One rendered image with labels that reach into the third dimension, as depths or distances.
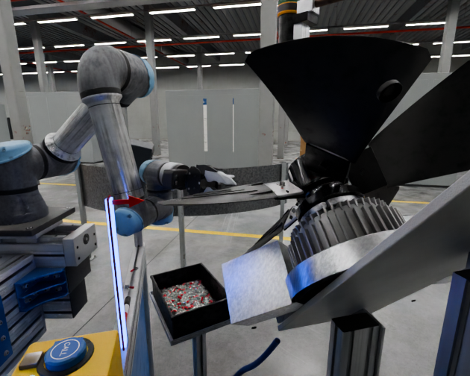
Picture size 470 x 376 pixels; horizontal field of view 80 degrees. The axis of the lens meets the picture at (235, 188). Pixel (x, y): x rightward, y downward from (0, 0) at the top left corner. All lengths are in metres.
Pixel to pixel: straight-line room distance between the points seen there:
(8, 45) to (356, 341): 7.20
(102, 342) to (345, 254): 0.34
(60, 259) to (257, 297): 0.63
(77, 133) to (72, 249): 0.35
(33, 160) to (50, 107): 10.05
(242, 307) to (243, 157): 6.09
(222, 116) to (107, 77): 5.96
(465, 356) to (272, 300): 0.30
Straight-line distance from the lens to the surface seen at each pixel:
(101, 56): 0.81
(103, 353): 0.40
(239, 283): 0.64
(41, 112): 11.34
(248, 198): 0.54
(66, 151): 1.07
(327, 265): 0.47
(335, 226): 0.51
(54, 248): 1.01
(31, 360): 0.42
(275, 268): 0.60
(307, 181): 0.61
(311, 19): 0.60
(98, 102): 0.77
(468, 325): 0.45
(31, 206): 1.04
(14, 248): 1.07
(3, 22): 7.39
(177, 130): 7.04
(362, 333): 0.71
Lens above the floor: 1.33
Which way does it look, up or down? 13 degrees down
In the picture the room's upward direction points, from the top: straight up
